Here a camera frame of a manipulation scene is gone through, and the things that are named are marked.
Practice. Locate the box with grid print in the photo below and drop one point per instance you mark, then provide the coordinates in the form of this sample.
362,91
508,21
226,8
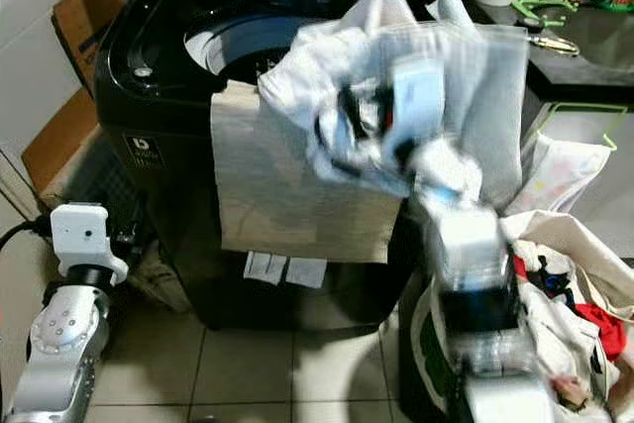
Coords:
84,180

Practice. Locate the flat brown cardboard sheet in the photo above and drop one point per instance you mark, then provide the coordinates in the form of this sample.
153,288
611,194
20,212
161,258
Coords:
59,146

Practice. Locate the green plastic hanger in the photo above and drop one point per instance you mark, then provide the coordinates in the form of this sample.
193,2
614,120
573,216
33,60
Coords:
545,9

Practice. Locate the white folded garment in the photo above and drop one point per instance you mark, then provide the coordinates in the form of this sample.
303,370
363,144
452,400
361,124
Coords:
560,334

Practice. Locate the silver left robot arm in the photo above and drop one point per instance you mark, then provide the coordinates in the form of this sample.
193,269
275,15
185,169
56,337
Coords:
59,344

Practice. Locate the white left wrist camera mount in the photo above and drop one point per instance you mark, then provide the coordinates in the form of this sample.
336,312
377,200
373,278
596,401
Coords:
84,235

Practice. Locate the brown printed cardboard box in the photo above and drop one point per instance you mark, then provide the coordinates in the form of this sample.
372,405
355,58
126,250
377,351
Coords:
94,32

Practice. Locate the red garment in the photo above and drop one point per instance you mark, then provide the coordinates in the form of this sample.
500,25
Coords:
602,329
519,266

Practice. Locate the scissors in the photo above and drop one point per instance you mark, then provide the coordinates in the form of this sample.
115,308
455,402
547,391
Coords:
555,45

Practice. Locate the brown patterned garment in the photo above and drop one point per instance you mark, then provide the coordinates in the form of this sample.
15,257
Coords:
570,391

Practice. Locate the white care label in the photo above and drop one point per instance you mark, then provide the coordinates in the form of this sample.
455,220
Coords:
306,273
264,266

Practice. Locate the black washing machine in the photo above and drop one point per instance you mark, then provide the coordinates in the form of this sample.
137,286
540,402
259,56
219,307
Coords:
158,96

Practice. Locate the beige towel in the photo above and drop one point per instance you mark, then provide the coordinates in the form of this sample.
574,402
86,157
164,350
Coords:
277,185

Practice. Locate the white laundry bag green print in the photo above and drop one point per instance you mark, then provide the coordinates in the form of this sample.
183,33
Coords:
441,344

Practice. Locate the black countertop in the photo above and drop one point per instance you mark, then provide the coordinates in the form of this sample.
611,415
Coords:
594,71

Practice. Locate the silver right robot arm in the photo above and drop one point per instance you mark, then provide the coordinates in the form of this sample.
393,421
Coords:
480,255

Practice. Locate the black and blue garment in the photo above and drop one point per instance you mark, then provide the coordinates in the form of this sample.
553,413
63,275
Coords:
552,279

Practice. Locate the off-white stitched garment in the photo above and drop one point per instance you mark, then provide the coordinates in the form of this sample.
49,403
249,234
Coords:
317,56

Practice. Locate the clear printed plastic bag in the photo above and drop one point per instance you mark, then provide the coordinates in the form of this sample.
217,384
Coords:
565,175

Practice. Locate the light blue cloth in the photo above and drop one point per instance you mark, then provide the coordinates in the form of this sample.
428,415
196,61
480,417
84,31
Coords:
453,7

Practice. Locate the white sink cabinet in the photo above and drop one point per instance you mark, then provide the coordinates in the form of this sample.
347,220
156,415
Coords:
622,175

